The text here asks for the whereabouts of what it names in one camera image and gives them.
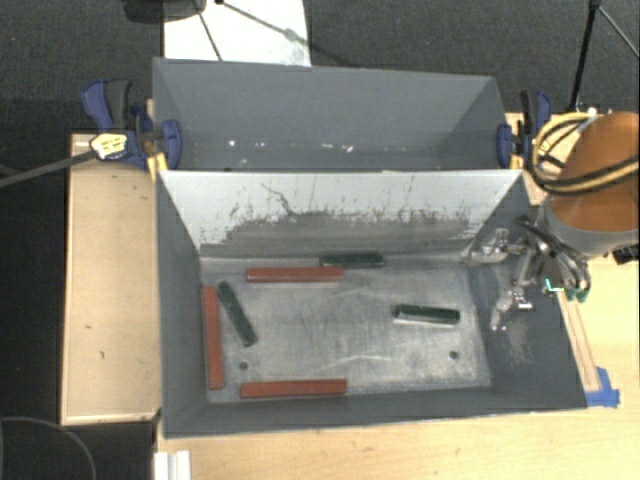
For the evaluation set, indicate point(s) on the grey metal bin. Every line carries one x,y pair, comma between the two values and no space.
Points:
350,318

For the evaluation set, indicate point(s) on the dark green flat block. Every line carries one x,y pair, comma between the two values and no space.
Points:
353,259
426,315
237,314

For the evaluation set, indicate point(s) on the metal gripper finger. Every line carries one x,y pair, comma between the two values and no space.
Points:
486,252
506,308

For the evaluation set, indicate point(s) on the black cylinder on white bracket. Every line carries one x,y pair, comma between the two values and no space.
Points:
626,255

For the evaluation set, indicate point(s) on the pale wood flat board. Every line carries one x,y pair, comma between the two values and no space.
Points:
112,288

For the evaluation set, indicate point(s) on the red-brown flat block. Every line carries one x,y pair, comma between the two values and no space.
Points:
295,274
213,338
293,388

